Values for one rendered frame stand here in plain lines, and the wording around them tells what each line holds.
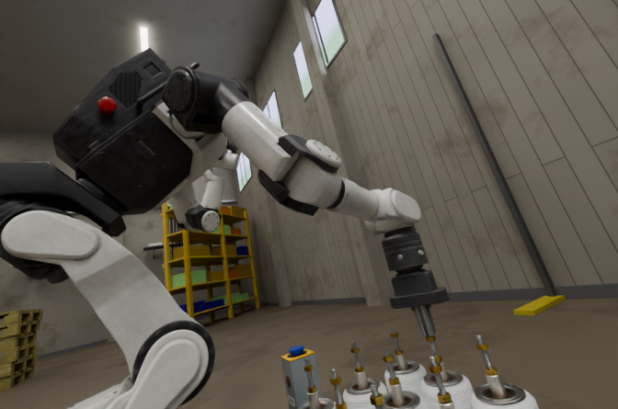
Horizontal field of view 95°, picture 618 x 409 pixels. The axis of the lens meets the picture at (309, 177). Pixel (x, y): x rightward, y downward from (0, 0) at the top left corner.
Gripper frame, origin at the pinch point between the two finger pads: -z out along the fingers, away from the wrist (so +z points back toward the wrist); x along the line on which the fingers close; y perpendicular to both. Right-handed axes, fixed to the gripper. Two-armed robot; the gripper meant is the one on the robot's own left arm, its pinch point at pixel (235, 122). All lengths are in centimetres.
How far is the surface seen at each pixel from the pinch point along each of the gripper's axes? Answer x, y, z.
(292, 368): 36, -9, 91
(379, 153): 59, -190, -149
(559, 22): 186, -50, -116
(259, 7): -148, -115, -525
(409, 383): 63, -9, 92
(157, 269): -572, -555, -157
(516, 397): 79, 7, 94
